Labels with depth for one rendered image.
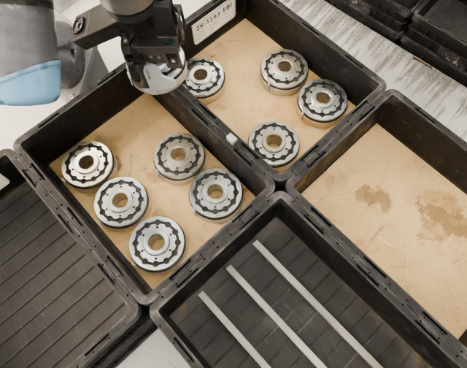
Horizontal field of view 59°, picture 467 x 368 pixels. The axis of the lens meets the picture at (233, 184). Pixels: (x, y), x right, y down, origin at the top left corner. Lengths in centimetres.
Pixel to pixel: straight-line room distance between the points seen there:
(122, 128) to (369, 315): 61
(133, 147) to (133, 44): 32
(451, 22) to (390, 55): 65
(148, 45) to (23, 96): 19
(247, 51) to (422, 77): 47
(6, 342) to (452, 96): 112
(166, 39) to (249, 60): 40
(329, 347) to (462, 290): 26
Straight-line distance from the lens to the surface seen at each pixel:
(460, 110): 118
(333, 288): 78
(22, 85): 50
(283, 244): 78
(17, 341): 85
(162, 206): 82
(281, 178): 71
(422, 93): 117
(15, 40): 50
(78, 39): 66
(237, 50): 99
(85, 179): 85
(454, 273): 86
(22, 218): 90
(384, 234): 83
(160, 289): 67
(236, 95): 92
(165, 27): 59
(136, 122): 91
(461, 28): 183
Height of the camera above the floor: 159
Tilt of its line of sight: 68 degrees down
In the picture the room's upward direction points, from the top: 3 degrees counter-clockwise
